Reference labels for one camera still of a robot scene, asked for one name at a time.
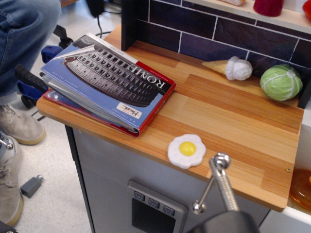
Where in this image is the small grey block with knob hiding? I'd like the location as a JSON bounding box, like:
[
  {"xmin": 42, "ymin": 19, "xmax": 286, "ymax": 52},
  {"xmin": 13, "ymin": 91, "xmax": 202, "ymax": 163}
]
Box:
[{"xmin": 20, "ymin": 175, "xmax": 44, "ymax": 199}]

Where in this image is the toy fried egg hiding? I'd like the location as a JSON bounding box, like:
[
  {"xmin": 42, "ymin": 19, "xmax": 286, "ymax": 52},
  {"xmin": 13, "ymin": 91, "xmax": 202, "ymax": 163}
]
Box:
[{"xmin": 168, "ymin": 134, "xmax": 207, "ymax": 169}]

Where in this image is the beige shoe lower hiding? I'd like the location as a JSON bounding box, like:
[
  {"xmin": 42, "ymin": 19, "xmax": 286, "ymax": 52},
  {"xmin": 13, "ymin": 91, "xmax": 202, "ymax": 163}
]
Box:
[{"xmin": 0, "ymin": 133, "xmax": 23, "ymax": 227}]

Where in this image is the white toy on shelf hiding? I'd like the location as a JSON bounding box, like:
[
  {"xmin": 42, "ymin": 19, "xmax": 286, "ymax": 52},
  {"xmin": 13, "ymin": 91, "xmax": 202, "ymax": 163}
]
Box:
[{"xmin": 221, "ymin": 0, "xmax": 245, "ymax": 6}]

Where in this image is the beige shoe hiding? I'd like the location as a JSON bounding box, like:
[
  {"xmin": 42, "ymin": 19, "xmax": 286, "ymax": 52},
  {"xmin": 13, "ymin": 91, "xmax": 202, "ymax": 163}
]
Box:
[
  {"xmin": 0, "ymin": 104, "xmax": 46, "ymax": 145},
  {"xmin": 0, "ymin": 133, "xmax": 23, "ymax": 227}
]

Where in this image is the Rome spiral-bound book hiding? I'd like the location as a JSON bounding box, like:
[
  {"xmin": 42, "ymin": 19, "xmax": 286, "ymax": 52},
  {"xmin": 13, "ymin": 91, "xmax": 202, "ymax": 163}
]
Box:
[{"xmin": 41, "ymin": 33, "xmax": 176, "ymax": 137}]

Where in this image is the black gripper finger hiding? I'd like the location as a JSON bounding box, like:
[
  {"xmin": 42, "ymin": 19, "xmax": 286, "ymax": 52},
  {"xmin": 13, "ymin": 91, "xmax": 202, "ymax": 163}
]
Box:
[{"xmin": 86, "ymin": 0, "xmax": 104, "ymax": 17}]

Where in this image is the red cup on shelf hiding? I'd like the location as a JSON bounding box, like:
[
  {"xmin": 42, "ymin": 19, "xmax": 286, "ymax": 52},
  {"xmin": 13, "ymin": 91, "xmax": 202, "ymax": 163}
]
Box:
[{"xmin": 253, "ymin": 0, "xmax": 285, "ymax": 17}]

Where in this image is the black cable on floor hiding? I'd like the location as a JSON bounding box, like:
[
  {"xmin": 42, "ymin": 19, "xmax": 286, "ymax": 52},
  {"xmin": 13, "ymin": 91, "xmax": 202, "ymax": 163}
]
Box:
[{"xmin": 96, "ymin": 14, "xmax": 114, "ymax": 38}]

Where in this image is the beige shoe upper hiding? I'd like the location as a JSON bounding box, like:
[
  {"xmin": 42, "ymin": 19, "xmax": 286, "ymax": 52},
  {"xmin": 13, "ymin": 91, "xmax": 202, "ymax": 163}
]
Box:
[{"xmin": 0, "ymin": 104, "xmax": 46, "ymax": 145}]

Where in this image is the toy green cabbage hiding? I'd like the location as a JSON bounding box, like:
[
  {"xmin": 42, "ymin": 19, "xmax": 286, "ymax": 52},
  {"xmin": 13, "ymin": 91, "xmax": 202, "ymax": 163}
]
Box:
[{"xmin": 260, "ymin": 65, "xmax": 303, "ymax": 101}]

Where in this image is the black chair caster base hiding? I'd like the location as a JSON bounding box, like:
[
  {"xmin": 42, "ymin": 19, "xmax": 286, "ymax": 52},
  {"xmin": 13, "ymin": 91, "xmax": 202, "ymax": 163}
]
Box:
[{"xmin": 53, "ymin": 25, "xmax": 73, "ymax": 49}]

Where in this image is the black shelf side panel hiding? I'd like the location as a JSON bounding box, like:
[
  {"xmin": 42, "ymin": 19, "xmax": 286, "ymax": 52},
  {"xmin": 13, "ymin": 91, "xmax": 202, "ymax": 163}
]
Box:
[{"xmin": 121, "ymin": 0, "xmax": 149, "ymax": 51}]

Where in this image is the blue bar clamp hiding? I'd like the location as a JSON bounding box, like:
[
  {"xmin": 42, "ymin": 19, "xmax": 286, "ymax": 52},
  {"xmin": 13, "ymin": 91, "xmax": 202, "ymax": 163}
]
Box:
[{"xmin": 15, "ymin": 46, "xmax": 63, "ymax": 109}]

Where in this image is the grey toy kitchen cabinet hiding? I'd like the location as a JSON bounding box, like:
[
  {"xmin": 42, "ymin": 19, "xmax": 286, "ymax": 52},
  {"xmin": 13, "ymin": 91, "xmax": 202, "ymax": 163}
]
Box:
[{"xmin": 65, "ymin": 126, "xmax": 270, "ymax": 233}]

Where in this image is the light wooden shelf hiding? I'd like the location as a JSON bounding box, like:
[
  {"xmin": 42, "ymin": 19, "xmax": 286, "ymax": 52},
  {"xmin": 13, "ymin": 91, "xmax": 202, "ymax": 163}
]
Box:
[{"xmin": 189, "ymin": 0, "xmax": 311, "ymax": 34}]

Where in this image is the red object at shelf edge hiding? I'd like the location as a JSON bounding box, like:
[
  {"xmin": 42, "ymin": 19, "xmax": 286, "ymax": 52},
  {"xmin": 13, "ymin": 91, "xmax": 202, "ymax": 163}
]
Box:
[{"xmin": 302, "ymin": 0, "xmax": 311, "ymax": 19}]

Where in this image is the orange glass dish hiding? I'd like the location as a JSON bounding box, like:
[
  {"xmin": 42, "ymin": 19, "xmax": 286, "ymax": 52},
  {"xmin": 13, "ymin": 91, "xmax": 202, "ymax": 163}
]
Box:
[{"xmin": 289, "ymin": 169, "xmax": 311, "ymax": 211}]

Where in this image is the toy ice cream cone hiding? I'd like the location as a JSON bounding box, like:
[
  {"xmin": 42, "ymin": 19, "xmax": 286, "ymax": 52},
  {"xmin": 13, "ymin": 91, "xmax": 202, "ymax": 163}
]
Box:
[{"xmin": 202, "ymin": 56, "xmax": 253, "ymax": 81}]

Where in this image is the person's leg in jeans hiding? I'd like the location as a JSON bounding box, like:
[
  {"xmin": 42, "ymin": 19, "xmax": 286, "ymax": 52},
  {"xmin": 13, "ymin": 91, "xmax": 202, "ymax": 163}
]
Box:
[{"xmin": 0, "ymin": 0, "xmax": 61, "ymax": 105}]

